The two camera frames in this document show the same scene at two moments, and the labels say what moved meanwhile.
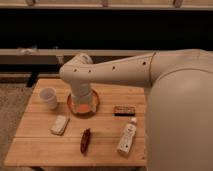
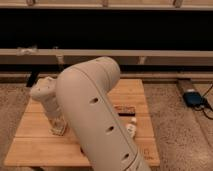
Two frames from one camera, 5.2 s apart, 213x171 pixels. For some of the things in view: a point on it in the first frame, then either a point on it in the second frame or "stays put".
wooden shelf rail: [56, 56] stays put
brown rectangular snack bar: [124, 110] stays put
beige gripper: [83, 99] → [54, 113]
